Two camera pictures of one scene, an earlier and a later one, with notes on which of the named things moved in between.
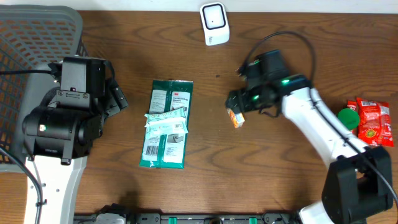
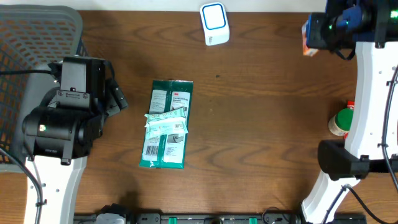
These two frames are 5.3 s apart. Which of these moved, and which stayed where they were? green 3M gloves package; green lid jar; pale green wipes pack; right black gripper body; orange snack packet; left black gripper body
Moved: orange snack packet; right black gripper body
Stayed: green 3M gloves package; left black gripper body; green lid jar; pale green wipes pack
